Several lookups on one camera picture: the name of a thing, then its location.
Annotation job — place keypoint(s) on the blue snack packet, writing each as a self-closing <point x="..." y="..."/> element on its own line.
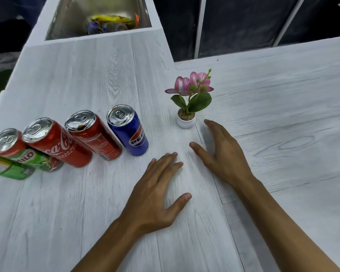
<point x="95" y="27"/>

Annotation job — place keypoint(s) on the grey clear packet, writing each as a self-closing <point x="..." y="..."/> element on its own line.
<point x="117" y="26"/>

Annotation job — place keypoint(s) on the red cola can white script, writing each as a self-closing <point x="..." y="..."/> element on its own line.
<point x="62" y="147"/>

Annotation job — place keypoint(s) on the blue soda can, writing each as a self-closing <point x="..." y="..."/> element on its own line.
<point x="130" y="133"/>

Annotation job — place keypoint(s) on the person's right hand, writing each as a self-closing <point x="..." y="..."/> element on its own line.
<point x="229" y="160"/>

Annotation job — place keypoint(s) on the person's left hand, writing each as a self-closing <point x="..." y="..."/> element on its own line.
<point x="150" y="201"/>

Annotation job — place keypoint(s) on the person's left middle finger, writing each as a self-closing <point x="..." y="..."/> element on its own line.
<point x="167" y="164"/>

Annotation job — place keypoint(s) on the person's right thumb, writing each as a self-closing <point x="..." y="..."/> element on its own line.
<point x="200" y="152"/>

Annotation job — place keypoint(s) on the green and red drink can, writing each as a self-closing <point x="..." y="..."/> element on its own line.
<point x="31" y="157"/>

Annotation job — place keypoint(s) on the white frame pole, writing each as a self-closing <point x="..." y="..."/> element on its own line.
<point x="289" y="21"/>
<point x="199" y="28"/>

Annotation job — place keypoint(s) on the stainless steel sink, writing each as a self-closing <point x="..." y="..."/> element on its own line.
<point x="70" y="19"/>

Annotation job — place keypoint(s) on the person's left thumb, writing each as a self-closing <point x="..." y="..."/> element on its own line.
<point x="180" y="202"/>

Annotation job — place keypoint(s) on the person's left forearm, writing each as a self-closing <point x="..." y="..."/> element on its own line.
<point x="107" y="249"/>

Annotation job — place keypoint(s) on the person's left little finger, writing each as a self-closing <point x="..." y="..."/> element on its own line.
<point x="150" y="167"/>

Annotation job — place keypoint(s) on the person's right forearm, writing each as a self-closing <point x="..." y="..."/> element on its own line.
<point x="283" y="229"/>

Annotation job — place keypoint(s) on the orange packet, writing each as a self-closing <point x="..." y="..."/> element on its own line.
<point x="137" y="19"/>

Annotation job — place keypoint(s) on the pink artificial flower white pot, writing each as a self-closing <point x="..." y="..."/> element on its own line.
<point x="191" y="101"/>

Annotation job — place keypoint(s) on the dark red soda can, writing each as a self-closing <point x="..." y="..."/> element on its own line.
<point x="97" y="138"/>

